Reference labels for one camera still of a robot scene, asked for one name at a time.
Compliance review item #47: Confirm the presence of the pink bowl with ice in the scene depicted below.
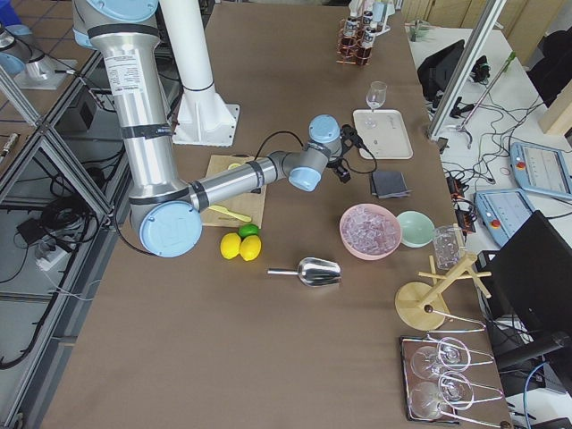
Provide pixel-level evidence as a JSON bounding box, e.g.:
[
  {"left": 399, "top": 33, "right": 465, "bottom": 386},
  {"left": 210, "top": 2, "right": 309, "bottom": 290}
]
[{"left": 339, "top": 204, "right": 402, "bottom": 261}]

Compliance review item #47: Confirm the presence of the yellow plastic knife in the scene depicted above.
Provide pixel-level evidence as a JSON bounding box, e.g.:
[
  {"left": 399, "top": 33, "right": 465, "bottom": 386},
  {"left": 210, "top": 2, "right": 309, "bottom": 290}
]
[{"left": 208, "top": 205, "right": 252, "bottom": 223}]

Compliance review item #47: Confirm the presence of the metal grabber stick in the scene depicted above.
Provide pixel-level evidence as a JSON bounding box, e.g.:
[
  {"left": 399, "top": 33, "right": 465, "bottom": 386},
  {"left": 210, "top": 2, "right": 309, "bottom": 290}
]
[{"left": 455, "top": 51, "right": 517, "bottom": 149}]

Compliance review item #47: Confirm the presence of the clear wine glass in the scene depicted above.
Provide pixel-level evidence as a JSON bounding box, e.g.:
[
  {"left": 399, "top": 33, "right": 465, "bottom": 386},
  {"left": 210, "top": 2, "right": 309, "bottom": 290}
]
[{"left": 364, "top": 81, "right": 388, "bottom": 129}]

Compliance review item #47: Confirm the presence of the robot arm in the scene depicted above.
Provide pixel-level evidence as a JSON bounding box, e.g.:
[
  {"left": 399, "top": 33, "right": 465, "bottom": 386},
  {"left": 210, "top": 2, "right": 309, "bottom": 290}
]
[{"left": 73, "top": 1, "right": 363, "bottom": 257}]

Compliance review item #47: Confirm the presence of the tea bottle white cap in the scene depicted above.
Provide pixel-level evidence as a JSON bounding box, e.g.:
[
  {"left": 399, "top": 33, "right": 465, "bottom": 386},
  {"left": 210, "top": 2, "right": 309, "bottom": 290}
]
[{"left": 356, "top": 23, "right": 376, "bottom": 65}]

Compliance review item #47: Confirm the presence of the green lime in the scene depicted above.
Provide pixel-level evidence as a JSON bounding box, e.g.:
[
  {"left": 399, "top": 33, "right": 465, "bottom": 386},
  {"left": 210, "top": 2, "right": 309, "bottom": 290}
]
[{"left": 238, "top": 223, "right": 259, "bottom": 239}]

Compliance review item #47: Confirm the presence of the hanging wine glass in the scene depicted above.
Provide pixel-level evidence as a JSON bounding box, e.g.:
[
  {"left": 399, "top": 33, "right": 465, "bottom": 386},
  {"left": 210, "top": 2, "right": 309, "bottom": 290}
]
[
  {"left": 408, "top": 370, "right": 506, "bottom": 421},
  {"left": 409, "top": 337, "right": 495, "bottom": 381}
]

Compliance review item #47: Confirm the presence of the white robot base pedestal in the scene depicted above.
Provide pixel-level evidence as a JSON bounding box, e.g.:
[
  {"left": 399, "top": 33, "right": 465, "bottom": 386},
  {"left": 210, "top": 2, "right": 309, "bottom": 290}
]
[{"left": 160, "top": 0, "right": 240, "bottom": 147}]

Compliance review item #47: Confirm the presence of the wooden glass stand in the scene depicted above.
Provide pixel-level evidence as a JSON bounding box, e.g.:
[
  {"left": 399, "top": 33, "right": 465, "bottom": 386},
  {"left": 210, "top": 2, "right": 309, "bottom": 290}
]
[{"left": 394, "top": 223, "right": 492, "bottom": 331}]

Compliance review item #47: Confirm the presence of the green bowl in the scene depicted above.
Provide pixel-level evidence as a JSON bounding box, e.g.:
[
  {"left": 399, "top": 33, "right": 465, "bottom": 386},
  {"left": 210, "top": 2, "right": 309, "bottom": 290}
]
[{"left": 397, "top": 211, "right": 434, "bottom": 248}]

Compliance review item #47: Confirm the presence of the grey folded cloth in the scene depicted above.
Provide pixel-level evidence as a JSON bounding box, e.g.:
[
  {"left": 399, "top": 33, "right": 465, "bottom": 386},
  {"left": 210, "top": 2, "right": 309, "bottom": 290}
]
[{"left": 370, "top": 171, "right": 410, "bottom": 199}]

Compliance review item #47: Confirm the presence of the aluminium frame post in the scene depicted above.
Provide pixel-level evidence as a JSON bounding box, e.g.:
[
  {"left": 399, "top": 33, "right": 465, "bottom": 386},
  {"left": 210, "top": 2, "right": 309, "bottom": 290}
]
[{"left": 427, "top": 0, "right": 506, "bottom": 141}]

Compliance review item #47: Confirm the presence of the hanging wine glass upper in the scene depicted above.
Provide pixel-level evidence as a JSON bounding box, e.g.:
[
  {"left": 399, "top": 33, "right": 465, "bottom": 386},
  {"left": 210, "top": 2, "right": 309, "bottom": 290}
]
[{"left": 409, "top": 337, "right": 495, "bottom": 381}]

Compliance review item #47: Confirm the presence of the steel ice scoop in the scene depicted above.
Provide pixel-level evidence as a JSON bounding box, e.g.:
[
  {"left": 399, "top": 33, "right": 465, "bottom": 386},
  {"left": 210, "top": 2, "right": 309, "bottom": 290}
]
[{"left": 267, "top": 257, "right": 341, "bottom": 287}]

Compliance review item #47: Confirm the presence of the yellow lemon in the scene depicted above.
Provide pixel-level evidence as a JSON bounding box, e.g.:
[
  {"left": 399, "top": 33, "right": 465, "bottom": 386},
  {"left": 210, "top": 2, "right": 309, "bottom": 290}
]
[
  {"left": 240, "top": 235, "right": 262, "bottom": 262},
  {"left": 220, "top": 232, "right": 242, "bottom": 259}
]

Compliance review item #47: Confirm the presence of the clear textured tumbler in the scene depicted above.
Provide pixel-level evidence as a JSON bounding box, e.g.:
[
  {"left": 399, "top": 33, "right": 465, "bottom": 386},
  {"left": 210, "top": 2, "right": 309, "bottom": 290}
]
[{"left": 433, "top": 224, "right": 464, "bottom": 270}]

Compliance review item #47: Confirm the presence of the copper wire bottle basket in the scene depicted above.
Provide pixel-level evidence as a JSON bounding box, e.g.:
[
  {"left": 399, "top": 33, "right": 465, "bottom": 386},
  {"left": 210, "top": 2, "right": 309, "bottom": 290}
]
[{"left": 336, "top": 18, "right": 363, "bottom": 65}]

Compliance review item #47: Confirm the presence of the cream rabbit tray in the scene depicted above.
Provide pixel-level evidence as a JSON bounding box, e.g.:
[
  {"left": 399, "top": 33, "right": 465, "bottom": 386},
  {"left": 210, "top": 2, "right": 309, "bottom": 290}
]
[{"left": 353, "top": 109, "right": 413, "bottom": 160}]

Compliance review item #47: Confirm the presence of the yellow lemon upper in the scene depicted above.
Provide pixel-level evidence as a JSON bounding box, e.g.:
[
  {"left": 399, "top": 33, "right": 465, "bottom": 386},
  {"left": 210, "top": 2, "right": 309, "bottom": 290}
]
[{"left": 220, "top": 232, "right": 242, "bottom": 259}]

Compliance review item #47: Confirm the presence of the hanging wine glass lower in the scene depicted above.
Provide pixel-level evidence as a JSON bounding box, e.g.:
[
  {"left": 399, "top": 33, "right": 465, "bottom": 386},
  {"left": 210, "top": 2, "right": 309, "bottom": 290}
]
[{"left": 408, "top": 370, "right": 506, "bottom": 421}]

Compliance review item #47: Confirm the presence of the white cup rack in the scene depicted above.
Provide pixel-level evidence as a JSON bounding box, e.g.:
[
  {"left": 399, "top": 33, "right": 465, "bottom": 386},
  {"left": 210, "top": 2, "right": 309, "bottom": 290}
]
[{"left": 349, "top": 0, "right": 396, "bottom": 36}]

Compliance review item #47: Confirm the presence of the yellow lemon lower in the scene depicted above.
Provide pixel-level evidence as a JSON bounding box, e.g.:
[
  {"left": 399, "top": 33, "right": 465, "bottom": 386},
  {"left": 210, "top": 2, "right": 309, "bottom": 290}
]
[{"left": 240, "top": 235, "right": 262, "bottom": 262}]

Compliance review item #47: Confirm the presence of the metal glass rack tray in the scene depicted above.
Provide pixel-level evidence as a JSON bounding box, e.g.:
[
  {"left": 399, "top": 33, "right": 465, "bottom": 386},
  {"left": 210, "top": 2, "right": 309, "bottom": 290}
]
[{"left": 400, "top": 337, "right": 510, "bottom": 428}]

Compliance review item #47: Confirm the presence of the wooden cutting board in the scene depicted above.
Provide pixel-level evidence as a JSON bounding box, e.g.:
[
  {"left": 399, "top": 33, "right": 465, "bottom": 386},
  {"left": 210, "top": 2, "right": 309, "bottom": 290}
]
[{"left": 201, "top": 155, "right": 266, "bottom": 228}]

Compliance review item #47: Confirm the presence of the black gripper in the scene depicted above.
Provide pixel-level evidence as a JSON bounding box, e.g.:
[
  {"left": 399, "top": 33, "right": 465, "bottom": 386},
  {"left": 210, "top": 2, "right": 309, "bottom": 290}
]
[{"left": 326, "top": 124, "right": 366, "bottom": 182}]

